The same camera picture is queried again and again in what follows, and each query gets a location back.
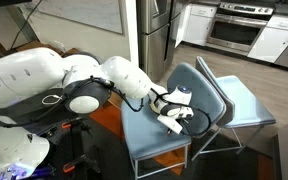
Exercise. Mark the whiteboard on wall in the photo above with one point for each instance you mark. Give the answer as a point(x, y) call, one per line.
point(103, 14)

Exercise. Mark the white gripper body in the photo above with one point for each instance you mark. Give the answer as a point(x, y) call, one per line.
point(169, 114)

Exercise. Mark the light blue padded chair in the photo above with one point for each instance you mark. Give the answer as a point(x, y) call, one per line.
point(208, 106)

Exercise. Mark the stainless steel oven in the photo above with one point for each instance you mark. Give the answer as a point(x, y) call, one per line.
point(238, 23)

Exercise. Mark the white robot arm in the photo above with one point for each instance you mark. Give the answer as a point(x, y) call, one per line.
point(86, 84)

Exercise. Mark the stainless steel refrigerator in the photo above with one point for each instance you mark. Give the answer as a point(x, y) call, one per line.
point(158, 23)

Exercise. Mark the black robot stand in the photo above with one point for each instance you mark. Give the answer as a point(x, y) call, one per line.
point(67, 159)

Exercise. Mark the white kitchen cabinets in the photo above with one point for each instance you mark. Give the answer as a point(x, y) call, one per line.
point(269, 45)

